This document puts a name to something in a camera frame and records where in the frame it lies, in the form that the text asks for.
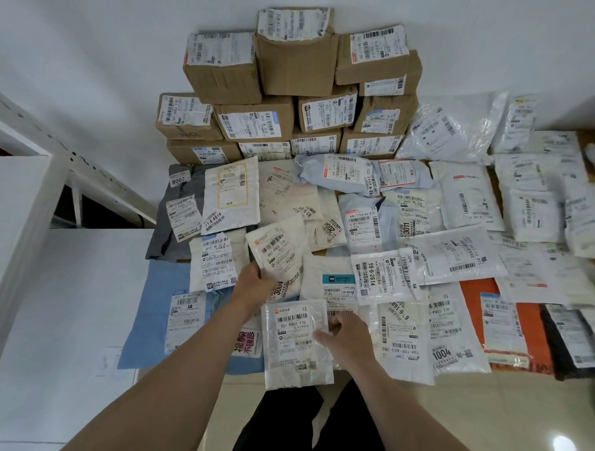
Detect white pouch wide barcode label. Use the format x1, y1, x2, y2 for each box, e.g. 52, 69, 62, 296
189, 228, 250, 292

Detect small clear pouch yellow logo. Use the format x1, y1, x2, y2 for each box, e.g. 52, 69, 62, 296
490, 95, 538, 155

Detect person's right forearm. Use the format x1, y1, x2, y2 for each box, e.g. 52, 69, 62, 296
346, 360, 470, 451

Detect tall brown box double label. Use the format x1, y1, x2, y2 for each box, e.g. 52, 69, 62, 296
238, 141, 293, 162

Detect black bubble mailer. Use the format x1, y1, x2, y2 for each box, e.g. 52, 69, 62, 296
540, 304, 595, 382

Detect glossy white pouch small label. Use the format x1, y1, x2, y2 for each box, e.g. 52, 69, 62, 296
494, 153, 566, 192

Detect person's right hand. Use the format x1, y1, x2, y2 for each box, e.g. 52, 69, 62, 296
314, 312, 376, 372

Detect small white pouch square label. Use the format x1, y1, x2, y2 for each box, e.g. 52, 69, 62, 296
395, 188, 445, 238

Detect person's black trousers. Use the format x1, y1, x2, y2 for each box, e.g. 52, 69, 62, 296
232, 379, 387, 451

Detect white metal shelf rack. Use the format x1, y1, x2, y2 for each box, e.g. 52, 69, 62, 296
0, 90, 161, 451

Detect cream mailer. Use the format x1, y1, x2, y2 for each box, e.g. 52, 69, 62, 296
258, 160, 322, 224

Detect grey poly mailer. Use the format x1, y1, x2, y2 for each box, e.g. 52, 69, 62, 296
145, 163, 210, 262

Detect white pouch bold black print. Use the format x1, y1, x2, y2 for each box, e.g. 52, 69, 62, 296
351, 248, 421, 306

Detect person's left forearm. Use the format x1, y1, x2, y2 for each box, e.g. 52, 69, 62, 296
63, 302, 261, 451

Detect white bubble packet barcode label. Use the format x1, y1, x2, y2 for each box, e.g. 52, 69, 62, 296
402, 225, 508, 286

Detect white pouch long label strip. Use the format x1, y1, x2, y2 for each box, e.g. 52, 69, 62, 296
427, 283, 492, 376

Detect white pouch yellow logo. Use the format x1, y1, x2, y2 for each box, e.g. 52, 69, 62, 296
563, 185, 595, 259

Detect person's left hand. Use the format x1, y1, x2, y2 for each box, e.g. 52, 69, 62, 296
231, 262, 280, 322

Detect light blue-grey soft parcel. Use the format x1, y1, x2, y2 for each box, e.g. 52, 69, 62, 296
295, 154, 382, 198

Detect blue plastic mailer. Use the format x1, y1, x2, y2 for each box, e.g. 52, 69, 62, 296
204, 292, 266, 376

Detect large white pouch orange logo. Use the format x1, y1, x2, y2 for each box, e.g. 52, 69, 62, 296
245, 213, 307, 303

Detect puffy clear white parcel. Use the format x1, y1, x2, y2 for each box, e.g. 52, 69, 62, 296
395, 91, 508, 164

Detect brown box large label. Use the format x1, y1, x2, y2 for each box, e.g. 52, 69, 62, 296
156, 92, 224, 141

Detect smooth light blue mailer package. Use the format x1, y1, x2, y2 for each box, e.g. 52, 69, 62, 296
117, 260, 210, 370

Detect white mailer red square logo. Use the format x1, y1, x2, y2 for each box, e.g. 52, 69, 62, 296
430, 160, 505, 232

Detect wooden table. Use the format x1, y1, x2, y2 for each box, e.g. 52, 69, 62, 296
118, 129, 595, 387

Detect orange mailer envelope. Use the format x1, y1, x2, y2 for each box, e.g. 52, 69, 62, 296
460, 278, 557, 375

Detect INS BAHA cardboard box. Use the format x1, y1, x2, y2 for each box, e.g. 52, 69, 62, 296
166, 138, 242, 166

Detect stack of cardboard boxes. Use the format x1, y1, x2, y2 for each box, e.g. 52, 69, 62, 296
183, 7, 423, 136

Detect white padded packet red strip label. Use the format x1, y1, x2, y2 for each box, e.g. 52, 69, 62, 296
494, 243, 570, 305

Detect white printed label sticker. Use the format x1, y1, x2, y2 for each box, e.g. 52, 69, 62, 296
95, 346, 124, 377

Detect white pouch yellow framed label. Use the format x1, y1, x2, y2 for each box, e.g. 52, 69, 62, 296
202, 156, 260, 235

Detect brown box white barcode label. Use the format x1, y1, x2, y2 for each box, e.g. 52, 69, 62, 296
335, 25, 410, 86

